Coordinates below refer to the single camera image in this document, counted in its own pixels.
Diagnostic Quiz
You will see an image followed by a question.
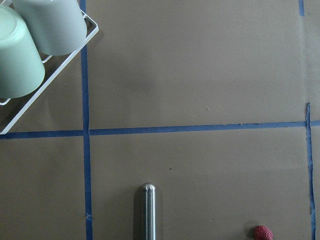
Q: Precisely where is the red strawberry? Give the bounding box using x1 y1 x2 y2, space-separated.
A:
253 225 274 240

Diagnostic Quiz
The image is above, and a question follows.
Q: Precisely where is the steel muddler with black tip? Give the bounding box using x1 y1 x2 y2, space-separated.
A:
136 182 157 240

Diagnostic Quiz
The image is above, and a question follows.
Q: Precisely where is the mint green cup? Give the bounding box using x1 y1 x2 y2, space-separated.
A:
0 4 45 99

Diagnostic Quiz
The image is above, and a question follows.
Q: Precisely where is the grey-white cup on rack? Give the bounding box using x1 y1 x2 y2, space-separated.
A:
12 0 87 56

